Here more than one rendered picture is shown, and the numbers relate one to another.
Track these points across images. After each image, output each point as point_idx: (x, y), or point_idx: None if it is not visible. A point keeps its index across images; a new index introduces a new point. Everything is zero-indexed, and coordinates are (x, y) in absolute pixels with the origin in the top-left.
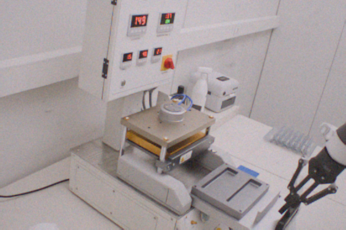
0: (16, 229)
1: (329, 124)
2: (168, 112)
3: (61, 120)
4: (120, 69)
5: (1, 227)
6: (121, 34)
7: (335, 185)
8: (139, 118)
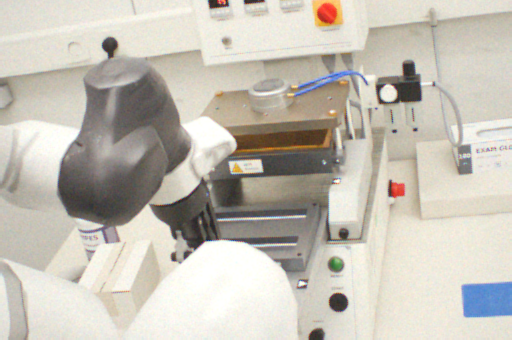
0: (151, 219)
1: (203, 121)
2: (248, 90)
3: None
4: (214, 19)
5: (145, 211)
6: None
7: (182, 247)
8: (235, 96)
